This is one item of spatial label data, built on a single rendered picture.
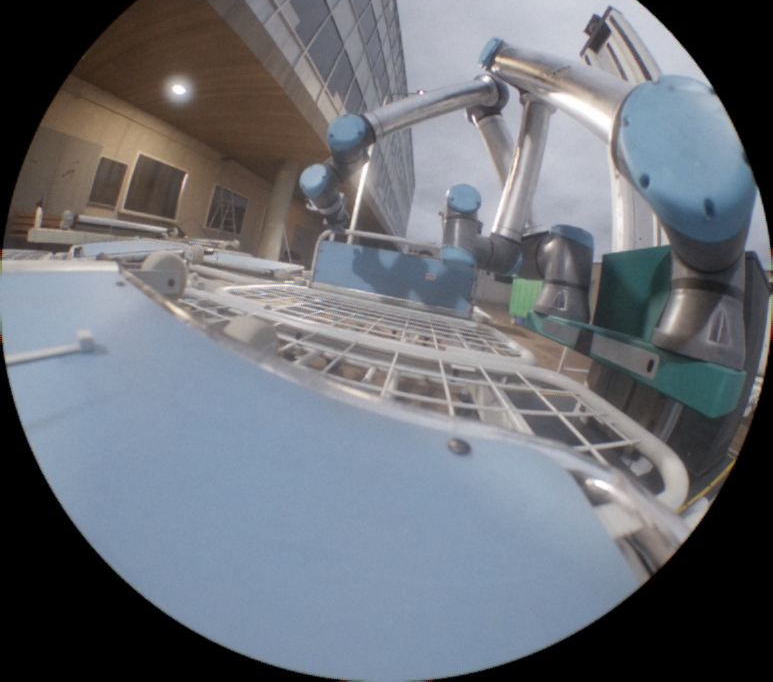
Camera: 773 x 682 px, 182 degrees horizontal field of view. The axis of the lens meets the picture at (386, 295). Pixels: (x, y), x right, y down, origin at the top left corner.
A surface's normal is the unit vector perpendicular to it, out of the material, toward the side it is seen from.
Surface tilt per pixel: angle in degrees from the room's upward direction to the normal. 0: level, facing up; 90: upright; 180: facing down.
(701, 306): 70
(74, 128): 90
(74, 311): 5
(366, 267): 90
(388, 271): 90
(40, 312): 5
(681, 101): 94
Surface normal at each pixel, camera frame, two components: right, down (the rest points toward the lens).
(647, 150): -0.95, -0.08
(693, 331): -0.86, -0.50
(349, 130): 0.04, 0.14
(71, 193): 0.97, 0.19
